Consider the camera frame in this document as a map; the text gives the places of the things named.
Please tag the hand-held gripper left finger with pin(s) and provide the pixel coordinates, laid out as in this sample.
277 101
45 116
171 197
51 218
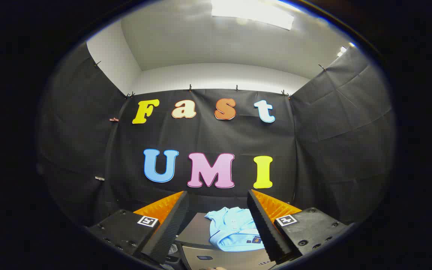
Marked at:
171 225

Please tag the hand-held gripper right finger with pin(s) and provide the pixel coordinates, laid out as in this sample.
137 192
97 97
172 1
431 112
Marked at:
263 225

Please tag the light blue shirt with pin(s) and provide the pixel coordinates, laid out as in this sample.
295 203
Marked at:
231 228

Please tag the white clothespin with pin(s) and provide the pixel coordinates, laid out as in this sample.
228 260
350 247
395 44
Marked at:
99 178

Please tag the black backdrop cloth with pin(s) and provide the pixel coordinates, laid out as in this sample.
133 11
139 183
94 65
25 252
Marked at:
208 138

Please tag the row of black clips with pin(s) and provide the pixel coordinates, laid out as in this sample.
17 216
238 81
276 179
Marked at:
190 88

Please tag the ceiling light panel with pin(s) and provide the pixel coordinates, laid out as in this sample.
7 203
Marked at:
253 11

